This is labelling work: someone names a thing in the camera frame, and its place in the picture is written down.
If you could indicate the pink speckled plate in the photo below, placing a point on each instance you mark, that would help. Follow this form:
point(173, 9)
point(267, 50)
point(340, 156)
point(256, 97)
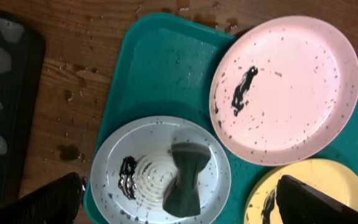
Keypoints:
point(284, 90)

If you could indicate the teal plastic tray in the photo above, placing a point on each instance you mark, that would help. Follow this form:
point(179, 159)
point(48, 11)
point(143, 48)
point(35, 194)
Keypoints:
point(165, 68)

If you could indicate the yellow-green speckled plate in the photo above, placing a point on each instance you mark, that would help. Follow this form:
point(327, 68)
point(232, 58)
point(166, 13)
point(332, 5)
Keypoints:
point(329, 177)

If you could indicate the light blue speckled plate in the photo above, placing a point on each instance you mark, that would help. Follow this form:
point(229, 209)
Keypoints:
point(134, 166)

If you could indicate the black water basin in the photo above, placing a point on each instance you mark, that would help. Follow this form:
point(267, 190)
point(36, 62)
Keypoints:
point(22, 51)

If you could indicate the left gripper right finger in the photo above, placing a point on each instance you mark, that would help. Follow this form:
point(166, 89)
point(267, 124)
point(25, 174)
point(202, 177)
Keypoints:
point(299, 203)

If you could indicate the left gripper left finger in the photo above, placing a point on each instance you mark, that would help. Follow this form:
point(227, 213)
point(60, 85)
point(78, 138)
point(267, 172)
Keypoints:
point(56, 202)

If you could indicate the green scrub sponge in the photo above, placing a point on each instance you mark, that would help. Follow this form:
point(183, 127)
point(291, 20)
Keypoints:
point(181, 198)

